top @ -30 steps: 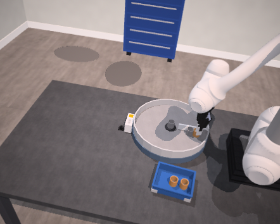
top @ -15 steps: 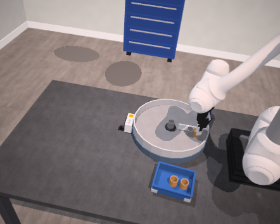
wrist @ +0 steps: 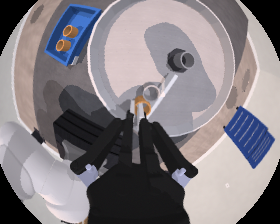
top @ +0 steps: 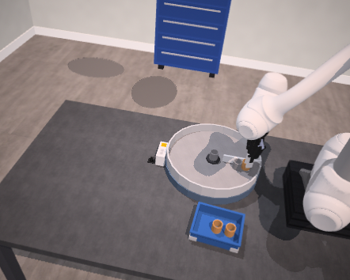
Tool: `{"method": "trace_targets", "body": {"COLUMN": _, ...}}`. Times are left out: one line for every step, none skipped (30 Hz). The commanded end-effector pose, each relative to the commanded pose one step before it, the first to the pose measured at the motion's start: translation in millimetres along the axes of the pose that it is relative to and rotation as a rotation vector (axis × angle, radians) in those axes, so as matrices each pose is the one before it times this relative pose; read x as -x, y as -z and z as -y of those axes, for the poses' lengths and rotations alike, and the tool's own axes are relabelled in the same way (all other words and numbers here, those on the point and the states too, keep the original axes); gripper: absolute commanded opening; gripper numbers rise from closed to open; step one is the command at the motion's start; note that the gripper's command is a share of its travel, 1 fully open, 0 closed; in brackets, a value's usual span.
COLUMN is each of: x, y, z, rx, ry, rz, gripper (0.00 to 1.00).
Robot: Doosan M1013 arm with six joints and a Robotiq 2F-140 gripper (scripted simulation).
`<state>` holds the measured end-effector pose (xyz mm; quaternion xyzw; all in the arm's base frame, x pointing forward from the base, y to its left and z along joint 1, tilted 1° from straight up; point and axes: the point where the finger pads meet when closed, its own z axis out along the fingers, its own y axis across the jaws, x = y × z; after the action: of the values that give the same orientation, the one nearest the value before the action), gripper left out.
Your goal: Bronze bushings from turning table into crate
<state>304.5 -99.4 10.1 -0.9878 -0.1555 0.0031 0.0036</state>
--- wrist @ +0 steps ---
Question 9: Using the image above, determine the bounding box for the blue crate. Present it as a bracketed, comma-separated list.
[44, 4, 102, 66]

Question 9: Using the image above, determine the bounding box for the bronze bushing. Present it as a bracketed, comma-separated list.
[135, 96, 151, 116]
[63, 25, 78, 38]
[56, 40, 71, 51]

